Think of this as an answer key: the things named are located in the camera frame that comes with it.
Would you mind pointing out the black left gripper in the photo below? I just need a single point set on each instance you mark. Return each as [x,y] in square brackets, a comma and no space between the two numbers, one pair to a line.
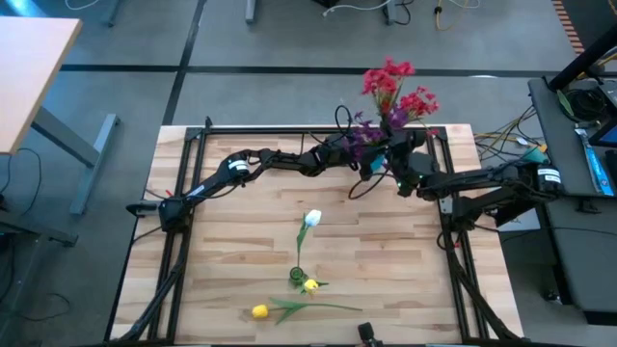
[340,153]

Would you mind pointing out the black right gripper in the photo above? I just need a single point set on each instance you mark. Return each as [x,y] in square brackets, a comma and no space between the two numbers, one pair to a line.
[414,171]

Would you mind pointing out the red artificial flower bunch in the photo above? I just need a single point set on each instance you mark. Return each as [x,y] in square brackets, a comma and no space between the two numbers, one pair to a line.
[381,82]
[417,103]

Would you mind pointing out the white tulip blue-tinted petals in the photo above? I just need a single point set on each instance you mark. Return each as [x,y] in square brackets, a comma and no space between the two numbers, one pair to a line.
[313,218]

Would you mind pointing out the yellow artificial tulip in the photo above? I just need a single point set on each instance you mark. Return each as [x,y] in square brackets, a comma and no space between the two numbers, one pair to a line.
[311,285]
[260,311]

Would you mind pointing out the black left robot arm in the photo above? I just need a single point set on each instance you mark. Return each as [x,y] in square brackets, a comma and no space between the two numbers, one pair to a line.
[270,161]

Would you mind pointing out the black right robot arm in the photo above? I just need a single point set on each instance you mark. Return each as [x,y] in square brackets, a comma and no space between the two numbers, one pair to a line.
[491,183]

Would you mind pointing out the green glass vase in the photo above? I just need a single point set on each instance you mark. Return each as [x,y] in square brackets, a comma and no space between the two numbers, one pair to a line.
[297,274]

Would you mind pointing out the teal tape roll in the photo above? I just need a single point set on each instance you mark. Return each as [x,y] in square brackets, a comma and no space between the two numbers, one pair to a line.
[534,155]

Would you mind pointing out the grey desk leg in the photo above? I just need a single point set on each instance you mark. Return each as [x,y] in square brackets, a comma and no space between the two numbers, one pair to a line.
[62,137]
[250,12]
[390,12]
[112,12]

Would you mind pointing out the white flat panel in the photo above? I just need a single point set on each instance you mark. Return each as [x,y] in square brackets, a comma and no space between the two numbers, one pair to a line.
[528,224]

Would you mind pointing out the black work desk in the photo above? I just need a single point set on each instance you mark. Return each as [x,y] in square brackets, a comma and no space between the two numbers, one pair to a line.
[559,135]

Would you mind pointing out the blue package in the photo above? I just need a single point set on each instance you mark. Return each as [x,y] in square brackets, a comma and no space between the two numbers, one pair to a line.
[598,168]

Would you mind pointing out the black pole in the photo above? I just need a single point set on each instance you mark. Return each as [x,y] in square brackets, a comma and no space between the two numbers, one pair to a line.
[583,60]

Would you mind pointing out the black tablet blue screen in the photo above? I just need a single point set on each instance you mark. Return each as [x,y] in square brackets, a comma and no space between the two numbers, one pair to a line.
[607,137]

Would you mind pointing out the grey padded bench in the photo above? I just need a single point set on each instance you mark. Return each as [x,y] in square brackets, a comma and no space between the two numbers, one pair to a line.
[588,265]

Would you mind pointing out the black floor mat striped edge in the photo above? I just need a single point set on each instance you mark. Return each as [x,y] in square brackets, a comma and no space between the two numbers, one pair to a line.
[593,19]

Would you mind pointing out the black desk foot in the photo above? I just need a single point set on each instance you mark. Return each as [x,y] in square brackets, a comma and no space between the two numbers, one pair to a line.
[48,236]

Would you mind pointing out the light wooden desk top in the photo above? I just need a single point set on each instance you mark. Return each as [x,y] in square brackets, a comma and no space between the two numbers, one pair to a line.
[34,82]

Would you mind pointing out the black aluminium table frame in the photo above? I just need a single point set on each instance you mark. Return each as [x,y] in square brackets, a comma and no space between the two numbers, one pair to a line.
[270,130]

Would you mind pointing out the black camera device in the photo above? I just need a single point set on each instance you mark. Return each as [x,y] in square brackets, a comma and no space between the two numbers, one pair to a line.
[367,332]

